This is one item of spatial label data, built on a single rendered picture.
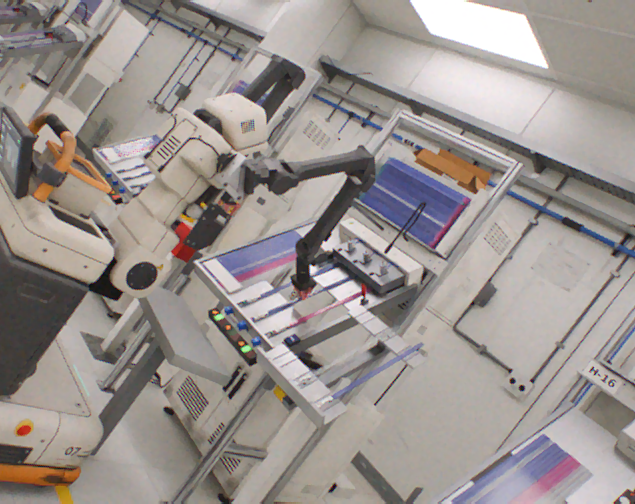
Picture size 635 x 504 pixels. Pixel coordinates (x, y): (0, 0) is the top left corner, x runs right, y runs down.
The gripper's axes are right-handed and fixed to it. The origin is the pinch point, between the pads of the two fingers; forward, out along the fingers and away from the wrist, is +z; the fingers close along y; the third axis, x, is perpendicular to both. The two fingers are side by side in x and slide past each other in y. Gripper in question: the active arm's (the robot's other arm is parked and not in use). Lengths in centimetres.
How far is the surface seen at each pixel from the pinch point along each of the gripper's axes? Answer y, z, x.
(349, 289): -5.7, 0.9, -19.7
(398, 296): -20.9, 1.1, -33.8
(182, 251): 79, 13, 20
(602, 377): -100, -8, -52
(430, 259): -19, -9, -53
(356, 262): 1.6, -5.3, -28.9
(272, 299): 7.1, 1.0, 10.6
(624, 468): -121, 4, -36
